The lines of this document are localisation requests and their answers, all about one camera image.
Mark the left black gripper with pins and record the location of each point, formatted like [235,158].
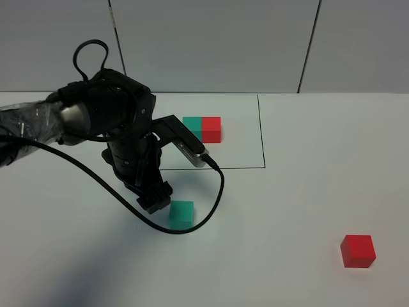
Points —
[135,162]

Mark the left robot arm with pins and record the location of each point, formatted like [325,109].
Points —
[110,108]

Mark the green template block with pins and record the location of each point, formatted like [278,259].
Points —
[194,124]

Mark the red template block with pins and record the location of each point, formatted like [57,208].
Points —
[211,129]

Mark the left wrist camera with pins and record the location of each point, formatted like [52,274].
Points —
[170,129]

